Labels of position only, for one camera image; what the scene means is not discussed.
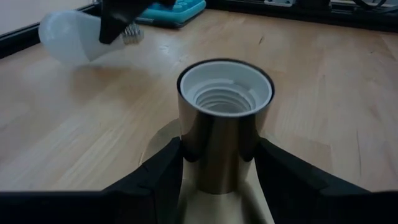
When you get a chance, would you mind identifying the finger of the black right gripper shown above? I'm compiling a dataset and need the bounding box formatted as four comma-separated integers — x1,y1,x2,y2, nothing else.
98,0,154,45

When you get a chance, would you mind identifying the teal calculator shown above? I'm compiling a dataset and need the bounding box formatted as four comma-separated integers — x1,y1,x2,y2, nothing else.
136,0,207,29

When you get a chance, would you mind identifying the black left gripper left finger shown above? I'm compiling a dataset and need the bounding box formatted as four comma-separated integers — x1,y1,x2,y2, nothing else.
0,136,184,224

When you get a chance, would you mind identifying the brass lamp socket base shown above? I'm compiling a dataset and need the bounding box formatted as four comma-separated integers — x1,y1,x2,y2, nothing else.
138,58,275,224

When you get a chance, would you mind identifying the white light bulb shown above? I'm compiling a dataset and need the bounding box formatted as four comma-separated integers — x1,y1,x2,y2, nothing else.
38,9,146,67

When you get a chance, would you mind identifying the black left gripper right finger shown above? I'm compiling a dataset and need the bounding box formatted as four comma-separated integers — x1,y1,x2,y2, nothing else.
254,138,398,224

